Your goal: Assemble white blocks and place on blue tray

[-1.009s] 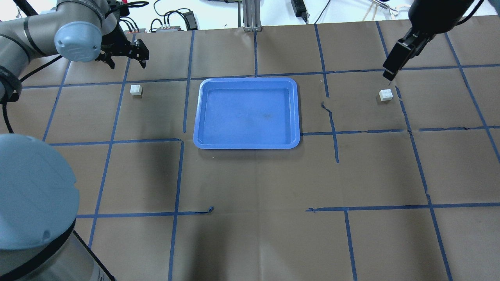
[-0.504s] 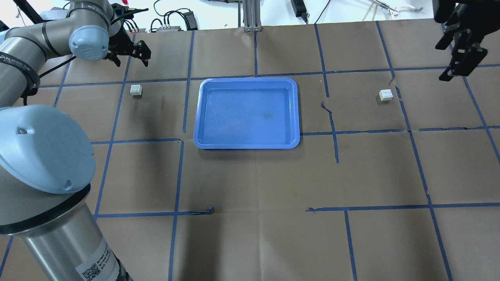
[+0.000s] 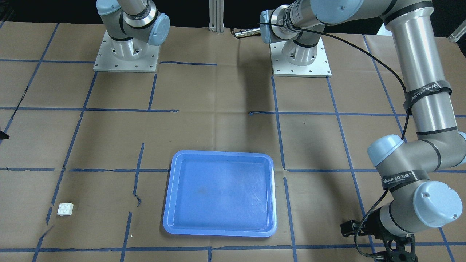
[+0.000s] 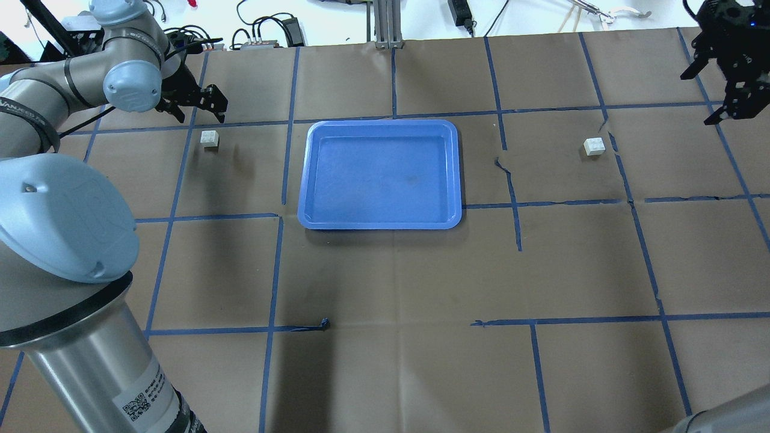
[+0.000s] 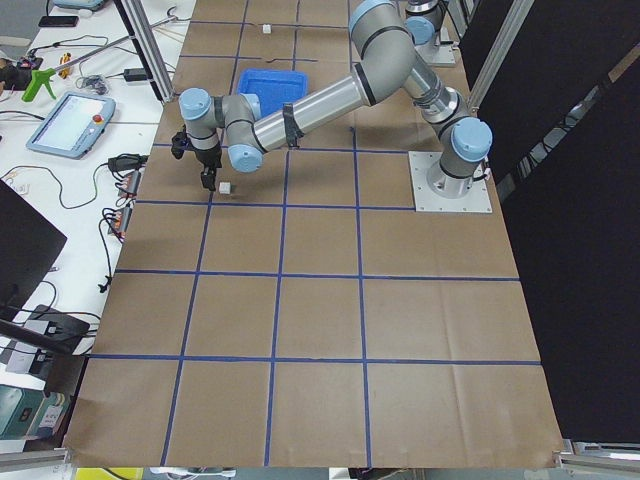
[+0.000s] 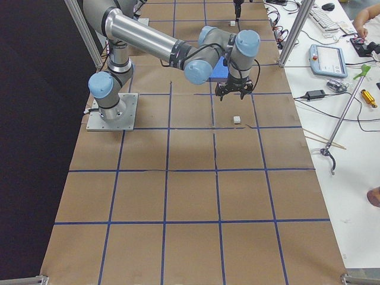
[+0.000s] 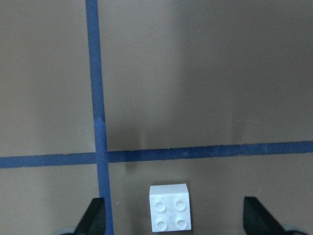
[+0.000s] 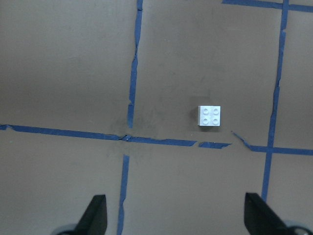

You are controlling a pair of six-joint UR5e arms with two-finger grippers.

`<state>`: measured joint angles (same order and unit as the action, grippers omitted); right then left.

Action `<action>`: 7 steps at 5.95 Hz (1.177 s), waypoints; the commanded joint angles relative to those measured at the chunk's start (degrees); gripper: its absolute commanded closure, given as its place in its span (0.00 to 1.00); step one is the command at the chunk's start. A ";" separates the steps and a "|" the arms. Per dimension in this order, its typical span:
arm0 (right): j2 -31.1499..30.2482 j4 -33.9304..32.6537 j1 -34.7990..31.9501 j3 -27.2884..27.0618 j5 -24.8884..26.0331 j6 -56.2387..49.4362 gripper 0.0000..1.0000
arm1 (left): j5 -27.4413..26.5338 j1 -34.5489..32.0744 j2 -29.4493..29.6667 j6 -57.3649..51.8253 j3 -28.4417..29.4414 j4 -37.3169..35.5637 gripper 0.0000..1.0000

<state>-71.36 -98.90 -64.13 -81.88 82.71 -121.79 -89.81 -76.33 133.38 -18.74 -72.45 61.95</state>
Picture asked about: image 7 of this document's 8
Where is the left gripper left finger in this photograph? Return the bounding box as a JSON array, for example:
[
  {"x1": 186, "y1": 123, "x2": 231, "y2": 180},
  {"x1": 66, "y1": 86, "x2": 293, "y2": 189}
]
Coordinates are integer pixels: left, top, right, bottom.
[{"x1": 74, "y1": 197, "x2": 106, "y2": 235}]

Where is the white block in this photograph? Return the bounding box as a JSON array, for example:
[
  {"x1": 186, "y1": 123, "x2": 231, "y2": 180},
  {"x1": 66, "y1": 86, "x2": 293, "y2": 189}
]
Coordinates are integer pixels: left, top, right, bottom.
[{"x1": 149, "y1": 184, "x2": 192, "y2": 233}]

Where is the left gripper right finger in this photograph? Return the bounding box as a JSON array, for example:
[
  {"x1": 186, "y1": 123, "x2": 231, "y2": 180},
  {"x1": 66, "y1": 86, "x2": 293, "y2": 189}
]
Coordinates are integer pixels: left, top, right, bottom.
[{"x1": 243, "y1": 196, "x2": 286, "y2": 235}]

